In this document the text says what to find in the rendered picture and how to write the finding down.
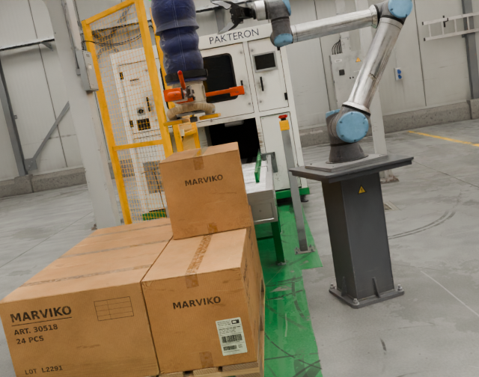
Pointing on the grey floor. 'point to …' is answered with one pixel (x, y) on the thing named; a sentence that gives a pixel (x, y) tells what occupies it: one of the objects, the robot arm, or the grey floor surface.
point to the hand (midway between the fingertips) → (213, 18)
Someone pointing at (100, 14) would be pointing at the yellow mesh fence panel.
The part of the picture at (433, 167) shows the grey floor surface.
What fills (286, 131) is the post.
